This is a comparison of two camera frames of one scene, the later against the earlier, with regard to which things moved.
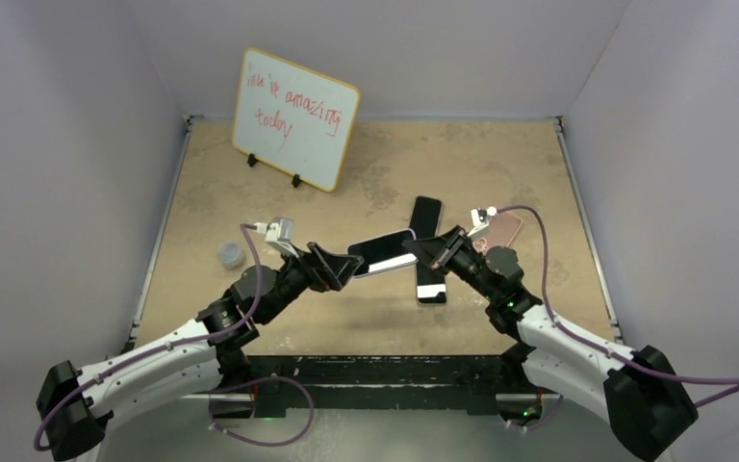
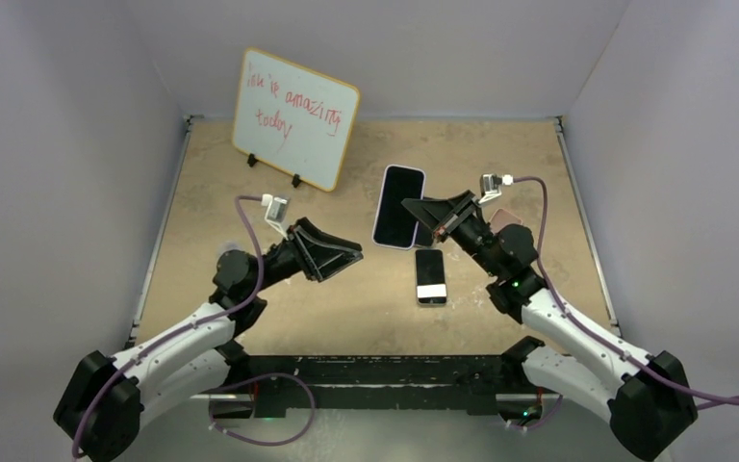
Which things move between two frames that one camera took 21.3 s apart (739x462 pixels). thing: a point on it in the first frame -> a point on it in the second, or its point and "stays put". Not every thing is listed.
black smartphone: (430, 286) stays put
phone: (383, 253) -> (394, 224)
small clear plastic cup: (231, 254) stays put
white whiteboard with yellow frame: (293, 118) stays put
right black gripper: (439, 252) -> (433, 213)
